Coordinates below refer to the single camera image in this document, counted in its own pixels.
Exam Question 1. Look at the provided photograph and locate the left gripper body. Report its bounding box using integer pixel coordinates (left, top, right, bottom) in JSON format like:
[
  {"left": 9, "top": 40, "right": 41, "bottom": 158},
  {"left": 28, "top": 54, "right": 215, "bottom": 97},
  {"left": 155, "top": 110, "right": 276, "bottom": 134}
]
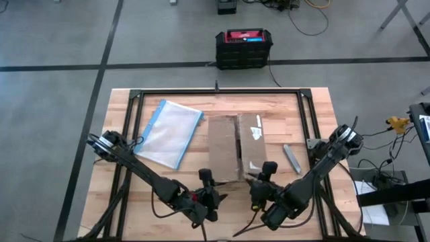
[{"left": 191, "top": 186, "right": 222, "bottom": 223}]

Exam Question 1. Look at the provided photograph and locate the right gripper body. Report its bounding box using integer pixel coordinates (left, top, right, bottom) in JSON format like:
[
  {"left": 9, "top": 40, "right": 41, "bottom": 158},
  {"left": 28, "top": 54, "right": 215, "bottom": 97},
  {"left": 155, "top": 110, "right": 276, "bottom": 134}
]
[{"left": 249, "top": 179, "right": 286, "bottom": 211}]

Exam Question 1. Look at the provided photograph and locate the brown cardboard box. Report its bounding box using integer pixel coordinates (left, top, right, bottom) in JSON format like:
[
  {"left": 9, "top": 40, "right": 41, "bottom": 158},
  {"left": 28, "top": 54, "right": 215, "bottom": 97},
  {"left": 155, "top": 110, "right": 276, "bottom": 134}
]
[{"left": 207, "top": 113, "right": 269, "bottom": 184}]

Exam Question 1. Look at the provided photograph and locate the grey Stanley utility knife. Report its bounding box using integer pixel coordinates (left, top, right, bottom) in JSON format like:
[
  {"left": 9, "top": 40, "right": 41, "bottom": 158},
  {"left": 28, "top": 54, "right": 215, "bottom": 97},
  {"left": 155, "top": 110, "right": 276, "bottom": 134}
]
[{"left": 282, "top": 143, "right": 302, "bottom": 175}]

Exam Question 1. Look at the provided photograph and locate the clear mesh pouch blue trim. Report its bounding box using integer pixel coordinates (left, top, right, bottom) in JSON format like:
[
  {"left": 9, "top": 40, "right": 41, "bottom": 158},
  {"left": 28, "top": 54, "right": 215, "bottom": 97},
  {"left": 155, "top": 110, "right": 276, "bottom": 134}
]
[{"left": 133, "top": 99, "right": 206, "bottom": 171}]

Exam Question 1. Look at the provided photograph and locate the grey side cart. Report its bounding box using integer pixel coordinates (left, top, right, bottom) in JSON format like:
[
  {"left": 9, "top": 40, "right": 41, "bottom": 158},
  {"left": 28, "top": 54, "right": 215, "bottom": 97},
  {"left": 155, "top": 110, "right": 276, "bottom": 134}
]
[{"left": 349, "top": 167, "right": 409, "bottom": 227}]

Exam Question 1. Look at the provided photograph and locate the white paper sheet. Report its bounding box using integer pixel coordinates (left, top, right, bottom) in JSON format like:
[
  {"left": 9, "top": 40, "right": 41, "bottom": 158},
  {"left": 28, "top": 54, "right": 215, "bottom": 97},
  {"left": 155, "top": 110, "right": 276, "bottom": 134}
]
[{"left": 354, "top": 180, "right": 390, "bottom": 227}]

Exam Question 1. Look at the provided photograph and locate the black red power station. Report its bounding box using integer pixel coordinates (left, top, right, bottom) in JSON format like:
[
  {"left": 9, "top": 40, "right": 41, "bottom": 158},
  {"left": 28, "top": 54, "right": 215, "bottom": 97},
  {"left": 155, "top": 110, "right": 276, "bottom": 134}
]
[{"left": 214, "top": 28, "right": 274, "bottom": 71}]

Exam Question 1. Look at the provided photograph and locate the black stand beam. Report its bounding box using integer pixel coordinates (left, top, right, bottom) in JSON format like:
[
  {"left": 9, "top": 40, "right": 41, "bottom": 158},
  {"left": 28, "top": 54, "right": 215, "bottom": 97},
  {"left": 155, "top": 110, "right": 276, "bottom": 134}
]
[{"left": 357, "top": 179, "right": 430, "bottom": 208}]

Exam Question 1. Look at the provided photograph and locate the black side desk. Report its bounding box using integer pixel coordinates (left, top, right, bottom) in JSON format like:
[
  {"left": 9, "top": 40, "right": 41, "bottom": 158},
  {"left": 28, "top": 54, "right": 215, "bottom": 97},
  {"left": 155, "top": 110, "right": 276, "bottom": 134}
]
[{"left": 408, "top": 102, "right": 430, "bottom": 166}]

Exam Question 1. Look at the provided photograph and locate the blue white carton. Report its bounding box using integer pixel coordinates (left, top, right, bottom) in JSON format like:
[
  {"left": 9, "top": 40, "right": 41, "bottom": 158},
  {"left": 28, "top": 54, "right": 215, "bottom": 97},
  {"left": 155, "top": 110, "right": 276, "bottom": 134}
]
[{"left": 419, "top": 114, "right": 430, "bottom": 145}]

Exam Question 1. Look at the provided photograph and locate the black floor device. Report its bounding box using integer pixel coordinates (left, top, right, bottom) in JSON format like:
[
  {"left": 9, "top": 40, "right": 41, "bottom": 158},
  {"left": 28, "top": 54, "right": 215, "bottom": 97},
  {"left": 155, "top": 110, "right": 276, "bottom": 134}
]
[{"left": 217, "top": 0, "right": 238, "bottom": 15}]

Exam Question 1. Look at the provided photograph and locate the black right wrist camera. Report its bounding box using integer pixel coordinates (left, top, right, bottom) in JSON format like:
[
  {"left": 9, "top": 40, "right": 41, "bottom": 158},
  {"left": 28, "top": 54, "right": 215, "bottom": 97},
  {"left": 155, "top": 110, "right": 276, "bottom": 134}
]
[{"left": 261, "top": 161, "right": 280, "bottom": 182}]

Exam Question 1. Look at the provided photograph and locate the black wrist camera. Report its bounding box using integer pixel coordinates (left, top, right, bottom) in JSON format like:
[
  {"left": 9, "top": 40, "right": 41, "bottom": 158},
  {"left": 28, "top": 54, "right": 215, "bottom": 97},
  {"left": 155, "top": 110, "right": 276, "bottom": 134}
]
[
  {"left": 198, "top": 167, "right": 214, "bottom": 188},
  {"left": 261, "top": 161, "right": 280, "bottom": 182}
]

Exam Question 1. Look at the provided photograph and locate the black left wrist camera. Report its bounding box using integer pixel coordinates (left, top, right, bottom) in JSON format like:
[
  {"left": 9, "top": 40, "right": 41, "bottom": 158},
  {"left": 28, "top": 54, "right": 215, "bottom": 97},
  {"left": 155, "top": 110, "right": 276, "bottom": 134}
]
[{"left": 198, "top": 167, "right": 214, "bottom": 188}]

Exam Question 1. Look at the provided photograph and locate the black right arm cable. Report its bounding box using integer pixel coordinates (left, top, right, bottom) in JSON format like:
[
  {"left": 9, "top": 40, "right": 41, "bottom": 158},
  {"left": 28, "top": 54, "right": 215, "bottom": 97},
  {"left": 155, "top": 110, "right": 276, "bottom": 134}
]
[{"left": 232, "top": 201, "right": 318, "bottom": 238}]

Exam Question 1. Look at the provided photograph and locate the black power station cable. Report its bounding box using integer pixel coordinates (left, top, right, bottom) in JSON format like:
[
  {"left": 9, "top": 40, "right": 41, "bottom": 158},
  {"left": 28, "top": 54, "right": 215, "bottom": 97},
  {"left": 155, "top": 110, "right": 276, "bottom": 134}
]
[{"left": 267, "top": 55, "right": 283, "bottom": 88}]

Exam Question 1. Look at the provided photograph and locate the black aluminium table frame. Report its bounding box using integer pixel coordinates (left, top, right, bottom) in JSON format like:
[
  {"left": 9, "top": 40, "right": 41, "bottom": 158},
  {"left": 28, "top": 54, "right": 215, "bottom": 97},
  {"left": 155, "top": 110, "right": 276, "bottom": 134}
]
[{"left": 72, "top": 87, "right": 367, "bottom": 242}]

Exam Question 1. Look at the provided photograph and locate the black power cable bundle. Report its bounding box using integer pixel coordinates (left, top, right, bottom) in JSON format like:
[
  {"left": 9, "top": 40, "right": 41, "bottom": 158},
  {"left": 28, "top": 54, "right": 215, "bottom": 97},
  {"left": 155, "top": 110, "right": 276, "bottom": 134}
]
[{"left": 355, "top": 126, "right": 419, "bottom": 189}]

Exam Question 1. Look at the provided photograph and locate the black floor cable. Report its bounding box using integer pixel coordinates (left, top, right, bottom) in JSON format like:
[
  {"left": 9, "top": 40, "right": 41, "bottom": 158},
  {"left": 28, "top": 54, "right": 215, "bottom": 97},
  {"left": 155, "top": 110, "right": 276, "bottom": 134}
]
[{"left": 287, "top": 6, "right": 330, "bottom": 37}]

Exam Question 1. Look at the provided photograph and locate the tangled floor cable bundle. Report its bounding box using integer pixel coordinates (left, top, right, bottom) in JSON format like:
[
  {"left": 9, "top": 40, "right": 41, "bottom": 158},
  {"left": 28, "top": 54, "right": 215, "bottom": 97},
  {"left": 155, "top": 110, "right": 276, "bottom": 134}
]
[{"left": 241, "top": 0, "right": 303, "bottom": 11}]

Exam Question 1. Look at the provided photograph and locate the yellow floor cable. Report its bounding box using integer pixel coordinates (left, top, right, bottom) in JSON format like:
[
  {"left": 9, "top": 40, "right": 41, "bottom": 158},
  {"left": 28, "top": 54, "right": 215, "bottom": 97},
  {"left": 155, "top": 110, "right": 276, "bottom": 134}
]
[{"left": 304, "top": 0, "right": 332, "bottom": 9}]

